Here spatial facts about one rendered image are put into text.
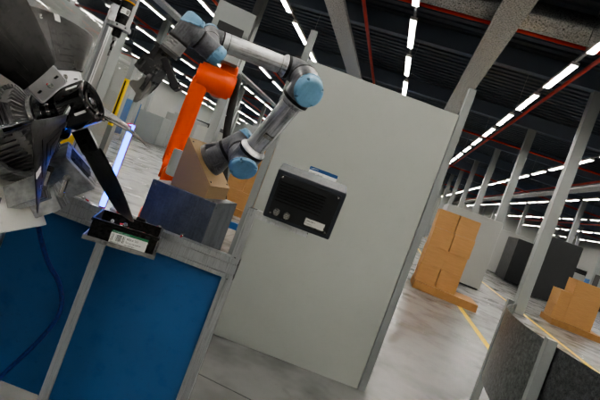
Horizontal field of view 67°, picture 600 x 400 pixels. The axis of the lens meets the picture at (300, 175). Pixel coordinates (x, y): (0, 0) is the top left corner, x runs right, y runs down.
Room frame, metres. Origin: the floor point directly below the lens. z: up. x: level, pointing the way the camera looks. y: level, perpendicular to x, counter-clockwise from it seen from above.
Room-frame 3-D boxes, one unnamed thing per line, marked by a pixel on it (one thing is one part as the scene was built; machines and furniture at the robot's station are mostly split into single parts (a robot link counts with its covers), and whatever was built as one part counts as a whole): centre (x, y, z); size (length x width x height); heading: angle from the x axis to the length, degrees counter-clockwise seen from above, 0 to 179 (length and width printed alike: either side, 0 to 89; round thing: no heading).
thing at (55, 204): (1.31, 0.66, 0.91); 0.12 x 0.08 x 0.12; 89
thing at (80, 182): (1.39, 0.68, 0.98); 0.20 x 0.16 x 0.20; 89
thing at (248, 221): (1.69, 0.12, 0.96); 0.03 x 0.03 x 0.20; 89
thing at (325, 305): (3.12, -0.33, 1.10); 1.21 x 0.05 x 2.20; 89
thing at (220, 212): (2.05, 0.41, 0.50); 0.30 x 0.30 x 1.00; 80
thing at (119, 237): (1.53, 0.48, 0.84); 0.22 x 0.17 x 0.07; 103
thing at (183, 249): (1.70, 0.55, 0.82); 0.90 x 0.04 x 0.08; 89
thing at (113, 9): (1.33, 0.66, 1.50); 0.09 x 0.07 x 0.10; 124
